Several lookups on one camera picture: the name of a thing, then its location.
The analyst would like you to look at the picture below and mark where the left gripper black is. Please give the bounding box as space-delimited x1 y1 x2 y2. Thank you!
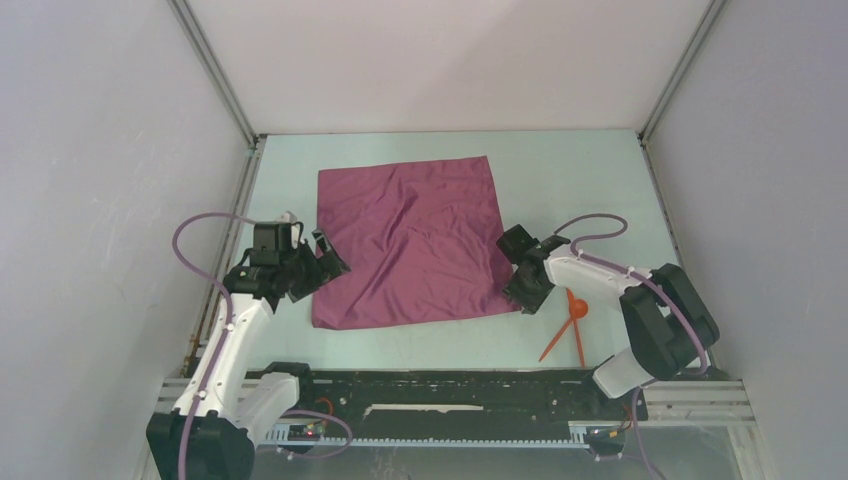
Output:
280 229 350 303

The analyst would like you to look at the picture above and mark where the magenta cloth napkin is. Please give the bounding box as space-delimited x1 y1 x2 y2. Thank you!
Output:
311 156 519 330

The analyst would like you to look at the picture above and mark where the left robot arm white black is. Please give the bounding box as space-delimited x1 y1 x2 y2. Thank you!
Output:
146 215 350 479

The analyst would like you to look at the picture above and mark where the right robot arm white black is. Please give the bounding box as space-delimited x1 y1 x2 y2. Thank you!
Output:
497 225 720 418

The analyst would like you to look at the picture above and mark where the orange plastic knife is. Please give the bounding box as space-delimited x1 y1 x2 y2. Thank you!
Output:
538 288 578 362

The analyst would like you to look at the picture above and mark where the orange plastic spoon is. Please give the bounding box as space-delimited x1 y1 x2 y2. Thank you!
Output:
569 297 589 368

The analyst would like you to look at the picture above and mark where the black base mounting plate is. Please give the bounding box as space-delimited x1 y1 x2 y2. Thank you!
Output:
263 362 648 443

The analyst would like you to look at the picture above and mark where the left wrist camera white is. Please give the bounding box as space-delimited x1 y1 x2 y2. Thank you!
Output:
276 211 299 225

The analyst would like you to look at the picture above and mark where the left corner aluminium post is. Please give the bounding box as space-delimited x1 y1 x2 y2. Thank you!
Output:
165 0 266 150

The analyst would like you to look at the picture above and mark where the corner aluminium post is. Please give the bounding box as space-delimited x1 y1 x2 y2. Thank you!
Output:
639 0 730 146
165 0 266 150

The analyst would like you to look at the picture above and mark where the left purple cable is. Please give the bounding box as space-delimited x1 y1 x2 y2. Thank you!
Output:
172 211 356 480

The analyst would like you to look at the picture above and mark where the aluminium frame rail front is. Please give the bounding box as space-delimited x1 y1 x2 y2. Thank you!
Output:
148 377 757 452

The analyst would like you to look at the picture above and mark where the right corner aluminium post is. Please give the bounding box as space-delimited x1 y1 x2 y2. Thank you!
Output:
639 0 730 146

